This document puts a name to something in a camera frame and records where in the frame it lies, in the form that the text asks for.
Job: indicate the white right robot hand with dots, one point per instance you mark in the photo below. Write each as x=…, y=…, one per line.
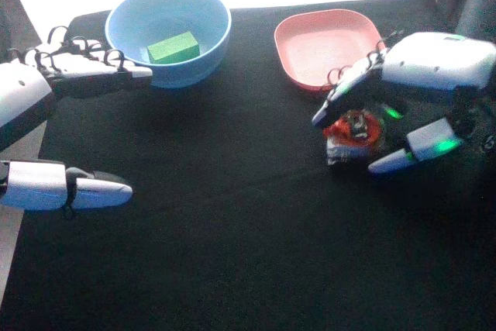
x=434, y=59

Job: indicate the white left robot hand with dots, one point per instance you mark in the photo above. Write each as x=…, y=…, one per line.
x=23, y=90

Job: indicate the red transparent tape roll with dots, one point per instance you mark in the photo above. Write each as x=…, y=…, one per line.
x=348, y=145

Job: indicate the green block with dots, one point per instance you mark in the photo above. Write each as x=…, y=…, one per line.
x=174, y=50

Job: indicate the pink square plate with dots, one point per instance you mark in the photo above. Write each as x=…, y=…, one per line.
x=321, y=48

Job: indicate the light blue bowl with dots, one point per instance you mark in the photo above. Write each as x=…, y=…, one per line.
x=170, y=9

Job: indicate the black tablecloth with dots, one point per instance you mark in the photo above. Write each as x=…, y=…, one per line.
x=232, y=230

